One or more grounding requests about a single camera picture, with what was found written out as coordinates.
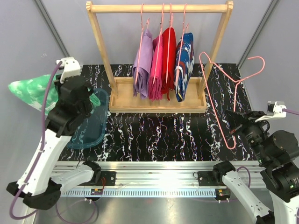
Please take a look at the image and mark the green white trousers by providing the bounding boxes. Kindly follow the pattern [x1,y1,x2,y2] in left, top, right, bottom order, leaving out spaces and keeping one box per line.
[7,73,102,116]

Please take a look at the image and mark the pink wire hanger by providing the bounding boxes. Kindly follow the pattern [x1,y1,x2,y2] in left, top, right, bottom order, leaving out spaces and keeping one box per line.
[199,51,265,150]

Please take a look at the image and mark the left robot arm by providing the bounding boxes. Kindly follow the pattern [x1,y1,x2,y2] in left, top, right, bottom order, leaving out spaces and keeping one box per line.
[7,76,101,210]

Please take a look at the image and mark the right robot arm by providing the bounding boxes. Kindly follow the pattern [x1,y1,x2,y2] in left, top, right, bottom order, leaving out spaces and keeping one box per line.
[212,111,299,224]

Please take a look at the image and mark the lilac folded trousers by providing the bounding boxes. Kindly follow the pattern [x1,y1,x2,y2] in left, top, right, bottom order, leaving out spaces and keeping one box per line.
[132,29,153,99]

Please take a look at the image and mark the blue patterned folded trousers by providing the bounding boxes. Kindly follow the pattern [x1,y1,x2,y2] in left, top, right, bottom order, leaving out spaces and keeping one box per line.
[174,32,195,102]

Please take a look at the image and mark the pink folded trousers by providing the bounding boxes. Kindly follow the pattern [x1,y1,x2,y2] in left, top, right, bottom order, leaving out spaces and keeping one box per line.
[148,35,163,101]

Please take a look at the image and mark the pink hanger with lilac trousers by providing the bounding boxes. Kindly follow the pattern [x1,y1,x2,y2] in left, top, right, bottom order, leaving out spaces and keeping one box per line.
[135,3,150,84]

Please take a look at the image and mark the red folded trousers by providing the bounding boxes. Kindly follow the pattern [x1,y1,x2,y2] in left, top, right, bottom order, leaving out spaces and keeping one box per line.
[161,27,177,101]

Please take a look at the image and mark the pink hanger with blue trousers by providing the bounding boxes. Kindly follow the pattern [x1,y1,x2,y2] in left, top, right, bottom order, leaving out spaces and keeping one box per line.
[175,3,188,86]

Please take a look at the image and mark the pink hanger with red trousers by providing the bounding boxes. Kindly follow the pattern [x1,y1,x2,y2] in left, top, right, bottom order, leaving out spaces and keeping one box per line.
[166,3,174,83]

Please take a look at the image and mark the black marble pattern mat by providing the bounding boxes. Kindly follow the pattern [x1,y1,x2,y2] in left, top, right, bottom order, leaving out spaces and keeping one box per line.
[59,63,254,161]

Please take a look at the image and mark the transparent blue plastic bin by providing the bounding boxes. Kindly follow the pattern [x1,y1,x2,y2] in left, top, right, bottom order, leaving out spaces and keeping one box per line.
[67,88,109,149]

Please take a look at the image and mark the wooden clothes rack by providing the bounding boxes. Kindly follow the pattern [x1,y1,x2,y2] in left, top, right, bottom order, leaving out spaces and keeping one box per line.
[86,0,234,113]

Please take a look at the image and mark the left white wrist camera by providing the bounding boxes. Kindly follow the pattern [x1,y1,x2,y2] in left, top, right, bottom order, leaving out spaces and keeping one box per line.
[56,57,81,84]

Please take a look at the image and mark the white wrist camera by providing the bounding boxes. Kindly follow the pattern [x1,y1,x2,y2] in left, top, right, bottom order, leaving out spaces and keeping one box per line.
[255,101,287,123]
[56,57,81,84]

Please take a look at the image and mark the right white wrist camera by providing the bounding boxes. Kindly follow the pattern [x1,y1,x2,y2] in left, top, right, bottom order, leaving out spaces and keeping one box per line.
[255,101,287,123]

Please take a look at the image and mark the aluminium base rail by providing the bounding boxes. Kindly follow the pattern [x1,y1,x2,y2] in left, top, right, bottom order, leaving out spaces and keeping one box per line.
[49,160,267,198]

